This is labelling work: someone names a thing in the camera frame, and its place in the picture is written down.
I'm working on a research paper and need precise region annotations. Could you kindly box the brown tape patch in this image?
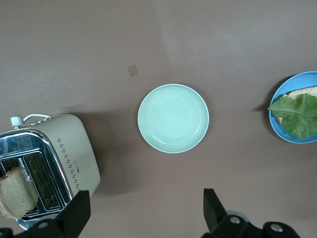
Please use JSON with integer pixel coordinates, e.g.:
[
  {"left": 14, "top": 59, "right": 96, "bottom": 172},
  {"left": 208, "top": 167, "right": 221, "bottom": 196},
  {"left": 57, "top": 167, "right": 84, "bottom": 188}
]
[{"left": 127, "top": 64, "right": 140, "bottom": 78}]

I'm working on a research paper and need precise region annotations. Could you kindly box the green lettuce leaf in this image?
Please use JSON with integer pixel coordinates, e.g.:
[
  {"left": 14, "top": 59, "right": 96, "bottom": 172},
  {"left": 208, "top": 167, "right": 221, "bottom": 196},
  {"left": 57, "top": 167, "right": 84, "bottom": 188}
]
[{"left": 267, "top": 93, "right": 317, "bottom": 140}]

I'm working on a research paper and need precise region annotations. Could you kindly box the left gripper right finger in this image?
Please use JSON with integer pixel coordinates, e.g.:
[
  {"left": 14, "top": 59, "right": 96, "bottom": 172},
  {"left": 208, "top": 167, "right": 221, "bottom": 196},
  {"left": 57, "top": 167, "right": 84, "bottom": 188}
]
[{"left": 202, "top": 188, "right": 252, "bottom": 238}]

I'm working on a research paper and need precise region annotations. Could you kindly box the bread slice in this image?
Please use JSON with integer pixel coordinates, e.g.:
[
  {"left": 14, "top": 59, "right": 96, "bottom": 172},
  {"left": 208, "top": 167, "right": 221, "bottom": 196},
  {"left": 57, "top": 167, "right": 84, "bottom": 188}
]
[
  {"left": 277, "top": 85, "right": 317, "bottom": 124},
  {"left": 0, "top": 165, "right": 39, "bottom": 219}
]

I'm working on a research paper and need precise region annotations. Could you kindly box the blue round plate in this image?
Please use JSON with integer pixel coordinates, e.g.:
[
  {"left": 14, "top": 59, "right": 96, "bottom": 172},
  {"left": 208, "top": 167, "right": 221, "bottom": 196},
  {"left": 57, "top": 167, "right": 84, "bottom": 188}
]
[{"left": 268, "top": 71, "right": 317, "bottom": 144}]

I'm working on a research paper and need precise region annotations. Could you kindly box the mint green round plate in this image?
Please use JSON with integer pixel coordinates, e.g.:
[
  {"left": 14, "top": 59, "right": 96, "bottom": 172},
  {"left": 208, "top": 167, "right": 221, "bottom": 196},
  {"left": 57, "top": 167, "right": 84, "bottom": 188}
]
[{"left": 137, "top": 83, "right": 210, "bottom": 154}]

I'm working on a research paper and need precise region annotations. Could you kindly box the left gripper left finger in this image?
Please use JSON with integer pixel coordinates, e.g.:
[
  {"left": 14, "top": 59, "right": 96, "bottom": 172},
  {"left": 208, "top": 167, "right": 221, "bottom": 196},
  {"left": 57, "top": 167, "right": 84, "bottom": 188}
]
[{"left": 24, "top": 190, "right": 90, "bottom": 238}]

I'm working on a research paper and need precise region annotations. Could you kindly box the beige chrome toaster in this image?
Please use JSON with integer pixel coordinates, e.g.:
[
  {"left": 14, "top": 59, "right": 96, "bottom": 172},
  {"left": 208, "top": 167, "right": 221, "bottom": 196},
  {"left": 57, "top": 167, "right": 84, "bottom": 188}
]
[{"left": 0, "top": 113, "right": 102, "bottom": 231}]

